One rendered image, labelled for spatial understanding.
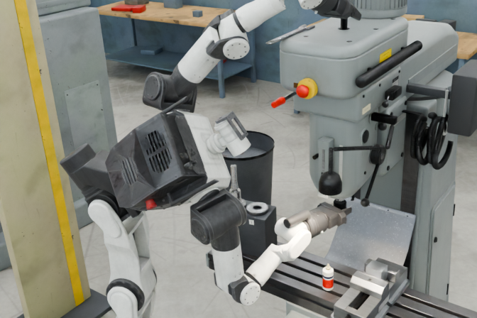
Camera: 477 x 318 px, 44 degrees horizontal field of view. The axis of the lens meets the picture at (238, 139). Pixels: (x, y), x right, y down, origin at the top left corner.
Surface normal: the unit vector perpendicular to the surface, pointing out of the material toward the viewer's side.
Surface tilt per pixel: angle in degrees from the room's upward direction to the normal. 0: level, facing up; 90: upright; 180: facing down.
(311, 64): 90
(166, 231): 0
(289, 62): 90
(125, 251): 115
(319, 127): 90
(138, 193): 75
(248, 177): 94
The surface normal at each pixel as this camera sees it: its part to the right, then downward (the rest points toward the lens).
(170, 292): -0.05, -0.91
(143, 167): -0.69, 0.07
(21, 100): 0.81, 0.20
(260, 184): 0.57, 0.37
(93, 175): -0.25, 0.40
